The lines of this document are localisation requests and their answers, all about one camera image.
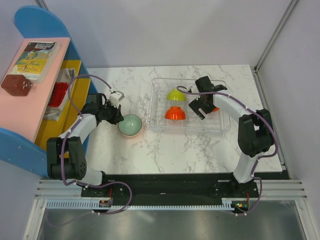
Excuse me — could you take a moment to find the lime green bowl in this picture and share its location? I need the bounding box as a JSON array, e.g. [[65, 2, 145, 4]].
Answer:
[[166, 88, 187, 102]]

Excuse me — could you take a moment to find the paperback book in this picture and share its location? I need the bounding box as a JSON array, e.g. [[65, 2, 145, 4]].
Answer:
[[9, 41, 61, 84]]

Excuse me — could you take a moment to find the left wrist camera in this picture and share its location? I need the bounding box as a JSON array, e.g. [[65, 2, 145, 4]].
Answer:
[[109, 91, 125, 109]]

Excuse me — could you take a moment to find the aluminium frame post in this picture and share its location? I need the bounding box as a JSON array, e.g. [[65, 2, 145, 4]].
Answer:
[[252, 0, 300, 74]]

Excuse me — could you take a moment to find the red white book on shelf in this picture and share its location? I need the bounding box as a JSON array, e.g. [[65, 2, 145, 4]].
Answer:
[[48, 82, 69, 108]]

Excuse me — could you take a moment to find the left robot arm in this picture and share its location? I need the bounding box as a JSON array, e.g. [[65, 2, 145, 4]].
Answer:
[[46, 91, 125, 197]]

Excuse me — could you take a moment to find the white cable duct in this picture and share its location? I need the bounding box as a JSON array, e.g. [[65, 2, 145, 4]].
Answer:
[[46, 199, 235, 211]]

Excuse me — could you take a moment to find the grey patterned cloth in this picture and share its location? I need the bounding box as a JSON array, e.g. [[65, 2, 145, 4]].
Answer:
[[60, 68, 76, 84]]

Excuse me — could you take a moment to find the pale green ceramic bowl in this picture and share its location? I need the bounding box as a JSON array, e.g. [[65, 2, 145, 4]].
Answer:
[[118, 114, 143, 133]]

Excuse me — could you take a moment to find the dark red box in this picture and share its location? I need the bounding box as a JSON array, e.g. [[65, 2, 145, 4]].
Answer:
[[1, 74, 33, 97]]

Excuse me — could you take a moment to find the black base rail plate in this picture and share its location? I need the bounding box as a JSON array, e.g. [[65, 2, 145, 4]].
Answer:
[[81, 173, 259, 206]]

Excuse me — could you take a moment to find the white bottom bowl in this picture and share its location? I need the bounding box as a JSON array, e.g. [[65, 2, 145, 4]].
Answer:
[[120, 128, 142, 138]]

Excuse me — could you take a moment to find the blue pink yellow shelf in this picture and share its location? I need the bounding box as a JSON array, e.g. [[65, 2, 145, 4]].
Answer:
[[0, 5, 100, 179]]

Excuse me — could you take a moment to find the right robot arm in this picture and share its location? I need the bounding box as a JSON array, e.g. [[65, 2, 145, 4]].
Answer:
[[189, 76, 279, 197]]

